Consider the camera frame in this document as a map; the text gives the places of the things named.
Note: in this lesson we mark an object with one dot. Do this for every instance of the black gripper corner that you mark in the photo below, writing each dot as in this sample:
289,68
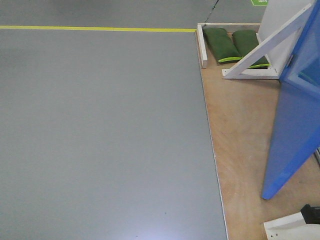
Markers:
311,214

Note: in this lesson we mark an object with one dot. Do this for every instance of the blue door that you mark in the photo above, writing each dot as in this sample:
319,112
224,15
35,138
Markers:
296,128

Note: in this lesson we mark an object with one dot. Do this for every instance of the white triangular support brace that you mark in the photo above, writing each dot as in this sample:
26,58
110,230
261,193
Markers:
291,227

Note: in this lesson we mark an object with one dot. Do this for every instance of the plywood base platform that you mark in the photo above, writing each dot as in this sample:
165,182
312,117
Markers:
241,115

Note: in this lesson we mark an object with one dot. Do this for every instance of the far white triangular brace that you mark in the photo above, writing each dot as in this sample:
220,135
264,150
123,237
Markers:
241,69

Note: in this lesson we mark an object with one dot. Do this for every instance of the green sandbag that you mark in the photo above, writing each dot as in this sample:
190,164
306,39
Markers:
245,41
221,45

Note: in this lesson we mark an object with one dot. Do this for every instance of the white wall panel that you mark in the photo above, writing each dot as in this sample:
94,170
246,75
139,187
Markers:
276,14

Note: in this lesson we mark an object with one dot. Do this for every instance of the far white border rail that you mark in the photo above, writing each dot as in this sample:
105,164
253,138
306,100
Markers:
230,27

